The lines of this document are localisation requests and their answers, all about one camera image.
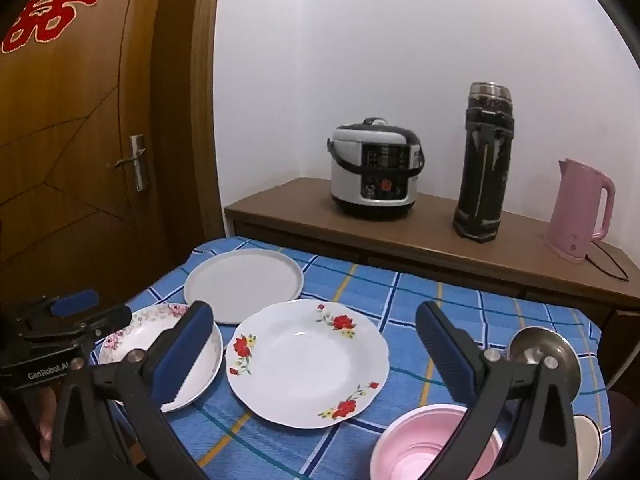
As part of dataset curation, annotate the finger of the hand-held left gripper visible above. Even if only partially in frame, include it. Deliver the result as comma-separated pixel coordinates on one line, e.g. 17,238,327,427
20,289,100,325
47,304,133,348

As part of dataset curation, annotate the brown wooden cabinet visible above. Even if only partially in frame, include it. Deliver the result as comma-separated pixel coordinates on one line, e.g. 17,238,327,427
224,176,640,341

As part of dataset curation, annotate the blue checked cloth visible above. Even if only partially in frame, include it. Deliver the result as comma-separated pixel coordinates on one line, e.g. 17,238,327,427
90,236,613,480

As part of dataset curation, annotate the pink plastic bowl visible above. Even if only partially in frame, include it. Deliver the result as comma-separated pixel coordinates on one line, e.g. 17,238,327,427
370,404,505,480

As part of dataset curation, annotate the pink electric kettle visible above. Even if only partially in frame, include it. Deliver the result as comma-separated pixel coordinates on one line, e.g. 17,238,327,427
545,157,617,264

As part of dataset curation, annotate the red floral white plate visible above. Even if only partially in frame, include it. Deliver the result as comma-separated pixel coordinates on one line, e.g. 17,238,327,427
225,299,391,430

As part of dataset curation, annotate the white enamel bowl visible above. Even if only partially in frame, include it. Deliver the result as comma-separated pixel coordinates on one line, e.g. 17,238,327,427
570,414,604,480

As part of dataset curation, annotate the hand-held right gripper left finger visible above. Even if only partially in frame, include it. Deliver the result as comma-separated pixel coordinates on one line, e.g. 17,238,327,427
50,301,216,480

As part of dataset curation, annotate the red paper door decoration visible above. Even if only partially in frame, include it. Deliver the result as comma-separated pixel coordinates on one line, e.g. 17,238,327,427
0,0,101,54

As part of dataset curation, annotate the brown wooden door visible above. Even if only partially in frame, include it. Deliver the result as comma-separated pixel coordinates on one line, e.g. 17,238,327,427
0,0,201,313

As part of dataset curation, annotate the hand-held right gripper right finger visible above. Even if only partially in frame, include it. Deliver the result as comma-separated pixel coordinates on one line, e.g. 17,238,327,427
415,301,582,480

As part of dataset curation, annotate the white and black rice cooker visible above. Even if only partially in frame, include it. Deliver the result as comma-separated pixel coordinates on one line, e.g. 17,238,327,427
327,117,426,221

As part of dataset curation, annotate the black kettle cable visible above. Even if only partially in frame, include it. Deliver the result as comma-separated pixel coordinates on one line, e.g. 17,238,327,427
585,240,630,282

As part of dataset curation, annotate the stainless steel bowl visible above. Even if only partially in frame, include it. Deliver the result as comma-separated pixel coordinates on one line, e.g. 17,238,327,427
504,326,582,396

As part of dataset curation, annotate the person's left hand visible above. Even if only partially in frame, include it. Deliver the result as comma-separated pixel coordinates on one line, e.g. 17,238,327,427
37,389,59,453

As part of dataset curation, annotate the grey plate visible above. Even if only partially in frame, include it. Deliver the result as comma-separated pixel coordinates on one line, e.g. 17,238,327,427
183,248,306,325

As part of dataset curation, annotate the black thermos flask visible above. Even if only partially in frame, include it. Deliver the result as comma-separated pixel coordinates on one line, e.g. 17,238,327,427
452,81,515,245

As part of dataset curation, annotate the pink floral plate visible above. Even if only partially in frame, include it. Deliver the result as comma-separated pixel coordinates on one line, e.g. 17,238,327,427
97,303,224,413

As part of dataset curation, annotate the metal door handle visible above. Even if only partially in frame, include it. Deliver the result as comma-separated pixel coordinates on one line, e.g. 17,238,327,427
107,135,151,192

